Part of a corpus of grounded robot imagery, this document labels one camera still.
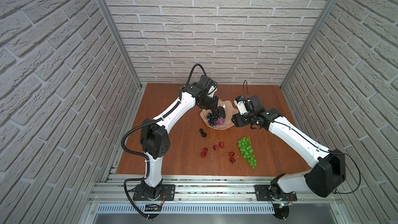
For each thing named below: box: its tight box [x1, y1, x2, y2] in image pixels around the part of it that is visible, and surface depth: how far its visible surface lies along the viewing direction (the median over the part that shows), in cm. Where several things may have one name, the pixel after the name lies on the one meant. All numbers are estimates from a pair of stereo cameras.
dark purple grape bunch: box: [206, 108, 222, 126], surface depth 86 cm
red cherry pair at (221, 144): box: [212, 141, 225, 151], surface depth 89 cm
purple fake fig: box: [216, 117, 225, 126], surface depth 97 cm
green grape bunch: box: [237, 136, 258, 170], surface depth 85 cm
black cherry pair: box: [199, 128, 207, 138], surface depth 96 cm
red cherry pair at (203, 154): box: [200, 147, 208, 159], surface depth 87 cm
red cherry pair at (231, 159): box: [228, 151, 236, 163], surface depth 87 cm
